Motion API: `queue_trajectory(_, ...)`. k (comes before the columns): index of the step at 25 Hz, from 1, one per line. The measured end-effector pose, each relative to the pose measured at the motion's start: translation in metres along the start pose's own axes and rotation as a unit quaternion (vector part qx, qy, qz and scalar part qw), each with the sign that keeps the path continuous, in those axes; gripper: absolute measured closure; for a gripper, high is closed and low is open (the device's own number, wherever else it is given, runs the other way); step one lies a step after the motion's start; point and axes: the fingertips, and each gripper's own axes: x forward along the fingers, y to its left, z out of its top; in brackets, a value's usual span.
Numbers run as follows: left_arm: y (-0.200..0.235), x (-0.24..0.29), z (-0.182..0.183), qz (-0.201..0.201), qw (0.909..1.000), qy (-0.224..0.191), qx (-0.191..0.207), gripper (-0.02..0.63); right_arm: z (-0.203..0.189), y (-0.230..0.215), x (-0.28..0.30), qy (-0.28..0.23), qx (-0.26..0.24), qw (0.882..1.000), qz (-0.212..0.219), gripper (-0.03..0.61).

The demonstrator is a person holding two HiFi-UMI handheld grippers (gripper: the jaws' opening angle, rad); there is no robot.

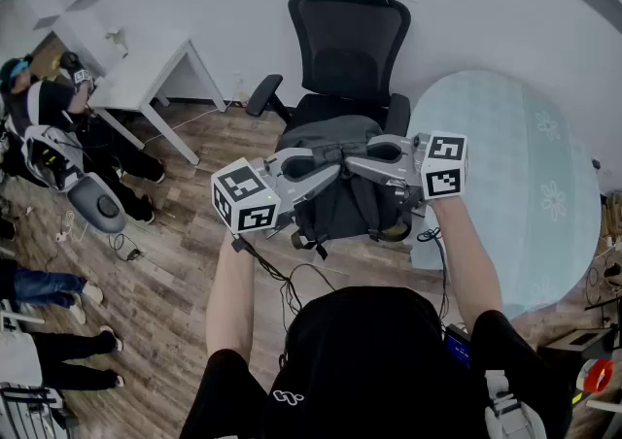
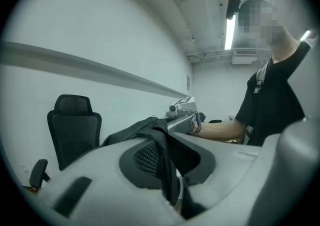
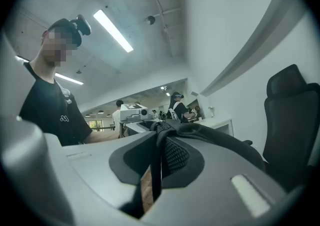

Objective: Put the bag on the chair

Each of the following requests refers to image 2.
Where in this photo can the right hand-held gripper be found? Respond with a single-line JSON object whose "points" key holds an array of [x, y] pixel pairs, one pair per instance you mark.
{"points": [[183, 108]]}

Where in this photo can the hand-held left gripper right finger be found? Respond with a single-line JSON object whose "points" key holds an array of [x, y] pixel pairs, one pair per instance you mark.
{"points": [[237, 175]]}

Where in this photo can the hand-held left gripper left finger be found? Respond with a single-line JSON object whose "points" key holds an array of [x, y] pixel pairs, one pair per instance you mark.
{"points": [[100, 195]]}

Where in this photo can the dark grey cloth garment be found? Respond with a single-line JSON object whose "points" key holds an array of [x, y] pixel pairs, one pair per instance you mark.
{"points": [[162, 150]]}

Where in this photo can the black mesh office chair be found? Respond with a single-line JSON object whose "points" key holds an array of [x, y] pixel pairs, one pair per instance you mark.
{"points": [[72, 130]]}

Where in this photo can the person's right forearm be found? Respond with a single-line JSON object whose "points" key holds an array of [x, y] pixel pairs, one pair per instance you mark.
{"points": [[220, 130]]}

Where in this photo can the person's black t-shirt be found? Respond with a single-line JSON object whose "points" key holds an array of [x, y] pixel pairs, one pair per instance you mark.
{"points": [[272, 110]]}

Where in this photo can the white ceiling pipe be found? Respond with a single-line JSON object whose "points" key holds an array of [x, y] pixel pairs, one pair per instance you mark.
{"points": [[207, 55]]}

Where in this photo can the white air conditioner unit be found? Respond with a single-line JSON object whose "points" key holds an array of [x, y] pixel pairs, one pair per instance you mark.
{"points": [[243, 56]]}

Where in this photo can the long ceiling light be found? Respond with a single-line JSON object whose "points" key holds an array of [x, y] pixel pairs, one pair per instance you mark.
{"points": [[305, 35], [230, 33]]}

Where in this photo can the person's head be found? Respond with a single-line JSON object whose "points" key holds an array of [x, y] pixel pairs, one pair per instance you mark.
{"points": [[260, 22]]}

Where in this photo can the black head-mounted camera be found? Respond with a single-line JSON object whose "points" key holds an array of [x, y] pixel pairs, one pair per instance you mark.
{"points": [[233, 7]]}

